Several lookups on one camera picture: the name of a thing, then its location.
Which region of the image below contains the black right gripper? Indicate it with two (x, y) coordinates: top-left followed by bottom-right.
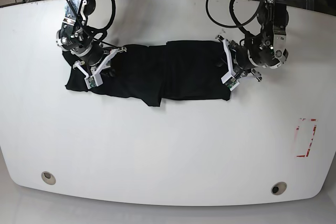
(78, 47), (117, 78)

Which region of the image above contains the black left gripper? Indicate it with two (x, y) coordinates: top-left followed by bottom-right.
(215, 47), (254, 73)

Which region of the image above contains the black T-shirt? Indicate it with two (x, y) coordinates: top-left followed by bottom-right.
(61, 39), (232, 108)

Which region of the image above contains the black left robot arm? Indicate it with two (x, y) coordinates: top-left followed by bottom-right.
(205, 0), (289, 72)

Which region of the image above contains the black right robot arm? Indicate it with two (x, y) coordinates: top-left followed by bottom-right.
(56, 0), (116, 73)

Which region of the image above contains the red tape rectangle marker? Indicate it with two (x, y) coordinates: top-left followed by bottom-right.
(294, 118), (318, 158)

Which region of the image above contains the left table grommet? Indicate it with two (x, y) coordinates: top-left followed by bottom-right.
(41, 172), (56, 185)

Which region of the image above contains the table grommet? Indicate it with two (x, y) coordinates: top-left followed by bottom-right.
(41, 172), (56, 185)
(271, 182), (287, 196)

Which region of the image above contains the right table grommet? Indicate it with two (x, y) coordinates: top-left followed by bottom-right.
(271, 182), (287, 196)

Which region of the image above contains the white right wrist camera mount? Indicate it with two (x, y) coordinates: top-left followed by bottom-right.
(72, 46), (127, 89)

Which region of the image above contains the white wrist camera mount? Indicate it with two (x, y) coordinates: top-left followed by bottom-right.
(72, 46), (127, 89)
(215, 34), (263, 91)

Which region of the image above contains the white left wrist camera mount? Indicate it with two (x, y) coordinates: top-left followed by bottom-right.
(215, 34), (263, 91)

